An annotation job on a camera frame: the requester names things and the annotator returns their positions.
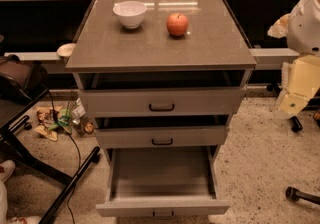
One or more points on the black stand leg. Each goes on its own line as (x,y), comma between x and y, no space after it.
(296,125)

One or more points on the grey drawer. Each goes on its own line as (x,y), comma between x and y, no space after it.
(162,183)
(161,102)
(161,137)

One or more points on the white ceramic bowl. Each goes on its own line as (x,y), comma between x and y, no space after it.
(130,14)

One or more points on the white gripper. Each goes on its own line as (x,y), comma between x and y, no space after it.
(305,29)

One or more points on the grey drawer cabinet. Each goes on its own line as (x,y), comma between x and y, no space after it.
(211,54)

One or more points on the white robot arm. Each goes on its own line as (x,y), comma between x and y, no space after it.
(301,28)

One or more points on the small round dish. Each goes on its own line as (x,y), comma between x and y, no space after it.
(66,50)

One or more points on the pile of toys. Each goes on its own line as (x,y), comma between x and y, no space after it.
(70,118)

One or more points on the black caster leg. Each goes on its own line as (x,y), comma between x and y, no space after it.
(295,195)

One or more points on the red apple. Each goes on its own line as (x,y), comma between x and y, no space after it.
(177,24)

